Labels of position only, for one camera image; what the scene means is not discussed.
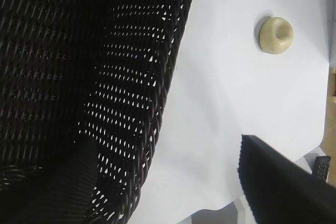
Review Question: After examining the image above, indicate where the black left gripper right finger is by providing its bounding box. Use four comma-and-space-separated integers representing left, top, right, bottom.
237, 134, 336, 224

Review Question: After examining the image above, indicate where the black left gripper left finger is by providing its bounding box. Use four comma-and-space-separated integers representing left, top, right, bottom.
26, 137, 100, 224

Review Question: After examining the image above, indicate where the dark brown woven basket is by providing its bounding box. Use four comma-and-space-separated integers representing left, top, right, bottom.
0, 0, 198, 224

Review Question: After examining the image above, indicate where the black perforated strap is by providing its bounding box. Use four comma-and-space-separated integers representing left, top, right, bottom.
311, 155, 332, 183

